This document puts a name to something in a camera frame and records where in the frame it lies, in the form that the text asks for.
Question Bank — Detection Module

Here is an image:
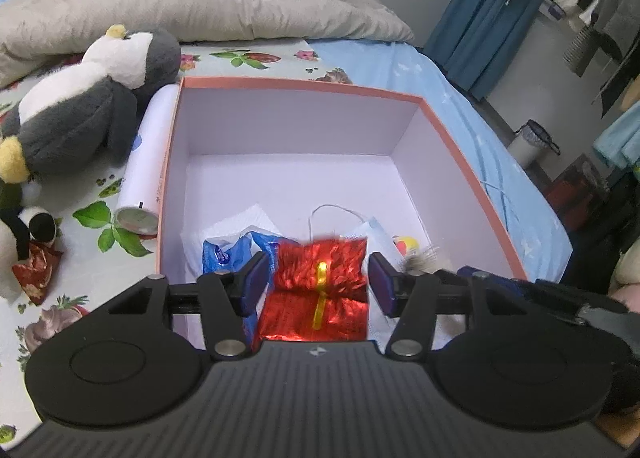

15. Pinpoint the red patterned pouch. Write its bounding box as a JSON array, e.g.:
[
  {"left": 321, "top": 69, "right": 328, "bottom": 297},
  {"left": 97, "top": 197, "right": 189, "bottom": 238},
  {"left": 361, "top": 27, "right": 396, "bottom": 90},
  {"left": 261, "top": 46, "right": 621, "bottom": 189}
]
[{"left": 11, "top": 239, "right": 66, "bottom": 307}]

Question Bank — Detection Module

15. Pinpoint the blue curtain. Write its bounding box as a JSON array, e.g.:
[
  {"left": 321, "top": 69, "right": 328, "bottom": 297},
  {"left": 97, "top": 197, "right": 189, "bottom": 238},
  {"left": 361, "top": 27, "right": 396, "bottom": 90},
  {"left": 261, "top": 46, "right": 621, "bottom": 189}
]
[{"left": 424, "top": 0, "right": 546, "bottom": 101}]

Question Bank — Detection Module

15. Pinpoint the red shiny foil packet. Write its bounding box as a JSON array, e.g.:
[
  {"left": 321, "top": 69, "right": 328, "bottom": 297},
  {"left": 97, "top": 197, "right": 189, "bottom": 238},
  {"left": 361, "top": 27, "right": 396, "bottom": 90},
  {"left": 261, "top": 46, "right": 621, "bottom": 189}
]
[{"left": 257, "top": 235, "right": 371, "bottom": 343}]

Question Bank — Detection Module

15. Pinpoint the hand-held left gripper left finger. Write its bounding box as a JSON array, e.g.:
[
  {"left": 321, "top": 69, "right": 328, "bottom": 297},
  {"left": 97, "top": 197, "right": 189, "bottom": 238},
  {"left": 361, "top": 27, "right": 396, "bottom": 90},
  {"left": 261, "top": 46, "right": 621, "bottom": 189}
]
[{"left": 107, "top": 252, "right": 271, "bottom": 360}]

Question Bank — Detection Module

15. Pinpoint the light blue towel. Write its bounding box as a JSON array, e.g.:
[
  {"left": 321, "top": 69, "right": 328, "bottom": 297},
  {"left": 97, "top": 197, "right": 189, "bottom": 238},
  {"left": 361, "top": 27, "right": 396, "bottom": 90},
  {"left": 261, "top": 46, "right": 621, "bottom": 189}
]
[{"left": 592, "top": 113, "right": 640, "bottom": 171}]

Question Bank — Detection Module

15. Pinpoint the blue face mask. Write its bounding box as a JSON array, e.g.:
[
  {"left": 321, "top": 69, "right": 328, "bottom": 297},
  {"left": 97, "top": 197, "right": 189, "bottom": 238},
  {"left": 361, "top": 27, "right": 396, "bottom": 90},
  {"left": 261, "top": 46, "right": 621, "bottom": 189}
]
[{"left": 307, "top": 203, "right": 406, "bottom": 354}]

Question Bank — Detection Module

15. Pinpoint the floral bed sheet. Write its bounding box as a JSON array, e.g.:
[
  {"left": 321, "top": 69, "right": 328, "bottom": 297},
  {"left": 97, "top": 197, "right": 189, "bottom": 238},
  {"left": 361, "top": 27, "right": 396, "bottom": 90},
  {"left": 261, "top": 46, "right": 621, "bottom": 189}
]
[{"left": 0, "top": 38, "right": 353, "bottom": 444}]

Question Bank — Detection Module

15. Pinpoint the blue white packet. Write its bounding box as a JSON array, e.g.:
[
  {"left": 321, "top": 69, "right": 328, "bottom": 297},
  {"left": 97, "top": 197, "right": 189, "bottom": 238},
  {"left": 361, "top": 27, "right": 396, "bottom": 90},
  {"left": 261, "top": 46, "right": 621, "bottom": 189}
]
[{"left": 201, "top": 230, "right": 286, "bottom": 279}]

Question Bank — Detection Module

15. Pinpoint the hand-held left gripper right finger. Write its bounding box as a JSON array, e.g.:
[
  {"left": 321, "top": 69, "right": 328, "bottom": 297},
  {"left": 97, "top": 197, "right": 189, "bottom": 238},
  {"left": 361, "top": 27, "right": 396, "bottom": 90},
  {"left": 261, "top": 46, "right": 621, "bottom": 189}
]
[{"left": 369, "top": 253, "right": 531, "bottom": 360}]

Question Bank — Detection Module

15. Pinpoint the black red bag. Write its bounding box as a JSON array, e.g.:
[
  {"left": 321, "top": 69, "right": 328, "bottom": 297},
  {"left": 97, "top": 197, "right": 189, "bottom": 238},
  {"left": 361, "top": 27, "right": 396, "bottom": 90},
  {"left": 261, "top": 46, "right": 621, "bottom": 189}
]
[{"left": 544, "top": 154, "right": 613, "bottom": 239}]

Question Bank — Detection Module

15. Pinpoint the pink cardboard box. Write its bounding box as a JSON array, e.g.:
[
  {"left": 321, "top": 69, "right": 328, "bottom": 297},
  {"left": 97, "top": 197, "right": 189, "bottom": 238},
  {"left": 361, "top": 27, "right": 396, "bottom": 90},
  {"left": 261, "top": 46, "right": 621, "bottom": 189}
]
[{"left": 156, "top": 76, "right": 529, "bottom": 354}]

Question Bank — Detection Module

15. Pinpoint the white cylindrical bottle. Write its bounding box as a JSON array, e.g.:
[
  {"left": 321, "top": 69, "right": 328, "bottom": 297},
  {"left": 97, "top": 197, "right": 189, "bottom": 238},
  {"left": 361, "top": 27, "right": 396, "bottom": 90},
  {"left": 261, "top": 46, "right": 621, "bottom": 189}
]
[{"left": 115, "top": 84, "right": 180, "bottom": 240}]

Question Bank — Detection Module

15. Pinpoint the rack of hanging clothes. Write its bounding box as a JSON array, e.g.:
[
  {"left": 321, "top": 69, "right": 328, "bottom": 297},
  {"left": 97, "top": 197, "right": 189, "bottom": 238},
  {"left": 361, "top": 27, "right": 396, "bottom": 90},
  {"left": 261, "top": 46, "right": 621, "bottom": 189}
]
[{"left": 550, "top": 0, "right": 640, "bottom": 114}]

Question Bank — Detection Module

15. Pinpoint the white trash can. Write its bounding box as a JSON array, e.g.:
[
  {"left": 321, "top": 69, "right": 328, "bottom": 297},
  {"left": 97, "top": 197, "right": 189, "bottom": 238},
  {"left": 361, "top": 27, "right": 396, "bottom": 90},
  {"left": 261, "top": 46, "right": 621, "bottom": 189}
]
[{"left": 506, "top": 119, "right": 561, "bottom": 170}]

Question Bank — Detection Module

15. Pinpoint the small black white plush toy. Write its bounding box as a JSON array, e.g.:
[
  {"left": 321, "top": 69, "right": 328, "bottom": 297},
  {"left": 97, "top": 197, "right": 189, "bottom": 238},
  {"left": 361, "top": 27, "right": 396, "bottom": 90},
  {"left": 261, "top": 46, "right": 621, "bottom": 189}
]
[{"left": 0, "top": 178, "right": 57, "bottom": 300}]

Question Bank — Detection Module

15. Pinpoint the yellow bird toy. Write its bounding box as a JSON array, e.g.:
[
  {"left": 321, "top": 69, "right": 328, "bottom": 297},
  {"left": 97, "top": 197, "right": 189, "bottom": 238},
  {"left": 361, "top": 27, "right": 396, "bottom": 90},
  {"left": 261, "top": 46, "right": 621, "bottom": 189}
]
[{"left": 391, "top": 235, "right": 443, "bottom": 274}]

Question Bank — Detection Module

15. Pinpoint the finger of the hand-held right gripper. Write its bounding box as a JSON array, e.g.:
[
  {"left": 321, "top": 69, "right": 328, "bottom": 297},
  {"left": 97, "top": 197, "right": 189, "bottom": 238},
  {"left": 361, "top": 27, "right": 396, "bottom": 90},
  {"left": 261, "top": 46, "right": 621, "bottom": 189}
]
[{"left": 457, "top": 265, "right": 583, "bottom": 325}]

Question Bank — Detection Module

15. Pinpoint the grey white penguin plush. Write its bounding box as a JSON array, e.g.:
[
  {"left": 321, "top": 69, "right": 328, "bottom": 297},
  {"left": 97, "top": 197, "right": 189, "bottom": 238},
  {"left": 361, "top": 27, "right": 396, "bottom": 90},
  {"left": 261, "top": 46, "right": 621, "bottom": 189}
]
[{"left": 0, "top": 24, "right": 182, "bottom": 184}]

